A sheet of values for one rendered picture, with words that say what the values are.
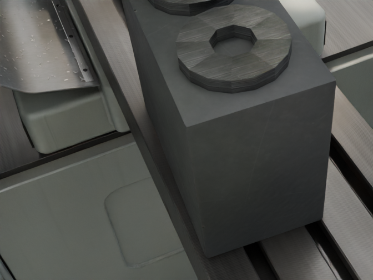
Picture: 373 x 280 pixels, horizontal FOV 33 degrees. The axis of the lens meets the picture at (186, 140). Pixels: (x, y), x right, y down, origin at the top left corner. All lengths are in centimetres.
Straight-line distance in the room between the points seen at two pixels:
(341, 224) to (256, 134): 18
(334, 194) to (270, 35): 21
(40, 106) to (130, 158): 18
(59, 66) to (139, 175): 25
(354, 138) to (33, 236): 61
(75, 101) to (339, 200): 44
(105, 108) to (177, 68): 46
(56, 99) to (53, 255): 34
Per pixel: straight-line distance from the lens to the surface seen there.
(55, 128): 95
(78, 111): 94
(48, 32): 98
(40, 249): 114
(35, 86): 88
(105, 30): 85
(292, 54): 50
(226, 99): 47
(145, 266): 129
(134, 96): 75
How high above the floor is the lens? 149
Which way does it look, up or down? 49 degrees down
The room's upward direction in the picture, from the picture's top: 9 degrees counter-clockwise
